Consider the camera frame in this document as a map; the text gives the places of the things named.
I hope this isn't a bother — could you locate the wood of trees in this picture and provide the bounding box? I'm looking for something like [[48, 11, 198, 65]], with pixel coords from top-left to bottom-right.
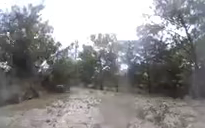
[[0, 0, 205, 101]]

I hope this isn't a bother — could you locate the pale dirt path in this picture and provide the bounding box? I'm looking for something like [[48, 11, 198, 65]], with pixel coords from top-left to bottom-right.
[[0, 85, 205, 128]]

